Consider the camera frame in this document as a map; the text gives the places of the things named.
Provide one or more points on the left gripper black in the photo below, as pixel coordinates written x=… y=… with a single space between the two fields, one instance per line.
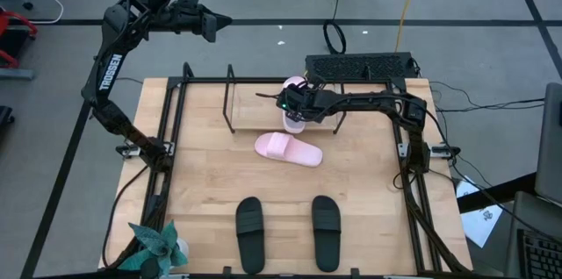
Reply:
x=197 y=20

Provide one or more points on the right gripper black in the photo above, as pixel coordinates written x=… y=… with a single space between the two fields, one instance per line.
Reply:
x=316 y=103

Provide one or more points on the pink slide sandal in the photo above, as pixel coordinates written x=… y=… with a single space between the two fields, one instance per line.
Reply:
x=294 y=127
x=290 y=149

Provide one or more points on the black slide sandal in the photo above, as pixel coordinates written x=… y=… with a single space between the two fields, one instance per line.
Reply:
x=250 y=235
x=327 y=235

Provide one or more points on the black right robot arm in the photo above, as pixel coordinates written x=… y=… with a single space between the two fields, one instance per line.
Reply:
x=364 y=99

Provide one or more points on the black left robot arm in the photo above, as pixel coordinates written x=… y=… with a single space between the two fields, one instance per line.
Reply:
x=110 y=73

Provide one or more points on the white plant pot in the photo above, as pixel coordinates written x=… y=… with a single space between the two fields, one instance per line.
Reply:
x=183 y=248

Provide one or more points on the teal artificial plant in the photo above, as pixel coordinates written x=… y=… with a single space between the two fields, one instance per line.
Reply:
x=153 y=248

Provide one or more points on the black caster wheel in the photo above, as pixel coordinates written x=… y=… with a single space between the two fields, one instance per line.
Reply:
x=28 y=6

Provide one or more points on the red and black cart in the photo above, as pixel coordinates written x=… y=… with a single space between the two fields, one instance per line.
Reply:
x=19 y=18

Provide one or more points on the grey desk leg bar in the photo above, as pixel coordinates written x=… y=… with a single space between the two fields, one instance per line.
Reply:
x=15 y=74

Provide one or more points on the black equipment piece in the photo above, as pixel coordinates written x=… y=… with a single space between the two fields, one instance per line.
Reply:
x=5 y=121

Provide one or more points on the white paper sheet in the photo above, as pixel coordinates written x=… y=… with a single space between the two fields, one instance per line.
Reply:
x=478 y=226

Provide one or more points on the black desk beam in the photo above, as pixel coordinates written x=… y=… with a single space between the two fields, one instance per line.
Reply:
x=496 y=193

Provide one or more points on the grey monitor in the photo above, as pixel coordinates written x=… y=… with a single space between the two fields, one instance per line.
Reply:
x=551 y=147

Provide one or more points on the grey laptop black keyboard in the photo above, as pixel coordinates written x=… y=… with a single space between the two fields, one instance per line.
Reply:
x=540 y=252

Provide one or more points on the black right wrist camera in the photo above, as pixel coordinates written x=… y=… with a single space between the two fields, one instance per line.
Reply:
x=290 y=99

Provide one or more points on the black aluminium table frame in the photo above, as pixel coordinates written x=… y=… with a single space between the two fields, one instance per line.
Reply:
x=206 y=80

